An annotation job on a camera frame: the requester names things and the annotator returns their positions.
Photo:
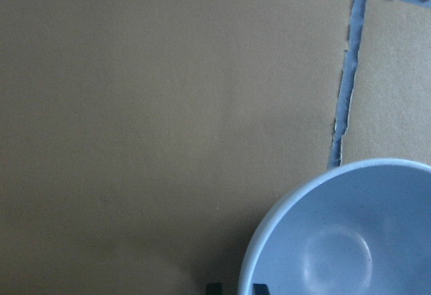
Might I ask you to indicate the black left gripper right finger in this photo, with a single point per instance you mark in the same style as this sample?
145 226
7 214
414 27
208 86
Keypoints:
260 289

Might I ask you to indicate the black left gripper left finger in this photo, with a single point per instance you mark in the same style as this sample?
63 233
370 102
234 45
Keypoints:
213 289

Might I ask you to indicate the blue bowl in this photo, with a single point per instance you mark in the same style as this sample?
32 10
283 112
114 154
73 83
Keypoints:
361 228

